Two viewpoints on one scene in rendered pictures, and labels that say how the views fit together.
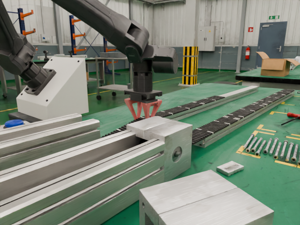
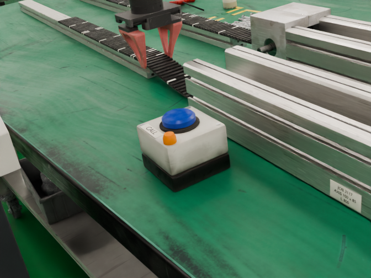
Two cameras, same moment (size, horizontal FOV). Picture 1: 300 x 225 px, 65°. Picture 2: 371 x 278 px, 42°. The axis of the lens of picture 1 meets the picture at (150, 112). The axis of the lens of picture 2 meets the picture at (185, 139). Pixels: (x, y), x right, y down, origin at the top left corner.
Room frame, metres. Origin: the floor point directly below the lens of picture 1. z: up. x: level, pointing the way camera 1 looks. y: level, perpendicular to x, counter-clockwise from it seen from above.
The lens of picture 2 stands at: (0.36, 0.81, 1.09)
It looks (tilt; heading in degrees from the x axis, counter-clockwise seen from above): 28 degrees down; 291
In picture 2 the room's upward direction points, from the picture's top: 9 degrees counter-clockwise
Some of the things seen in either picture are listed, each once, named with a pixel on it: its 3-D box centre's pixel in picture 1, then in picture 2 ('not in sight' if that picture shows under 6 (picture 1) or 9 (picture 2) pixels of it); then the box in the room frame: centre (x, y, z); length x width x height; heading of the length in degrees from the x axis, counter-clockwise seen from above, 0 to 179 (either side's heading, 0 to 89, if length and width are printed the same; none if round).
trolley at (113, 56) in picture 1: (123, 75); not in sight; (4.83, 0.54, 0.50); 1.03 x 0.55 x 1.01; 59
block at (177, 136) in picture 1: (154, 144); (285, 41); (0.46, -0.01, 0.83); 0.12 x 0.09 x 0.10; 48
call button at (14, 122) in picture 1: (14, 125); (179, 121); (0.55, 0.33, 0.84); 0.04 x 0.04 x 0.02
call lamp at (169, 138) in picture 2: not in sight; (169, 137); (0.54, 0.37, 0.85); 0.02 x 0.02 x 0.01
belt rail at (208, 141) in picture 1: (260, 107); (135, 10); (0.92, -0.45, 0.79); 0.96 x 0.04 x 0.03; 138
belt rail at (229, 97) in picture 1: (217, 101); (71, 27); (1.05, -0.31, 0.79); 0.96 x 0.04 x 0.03; 138
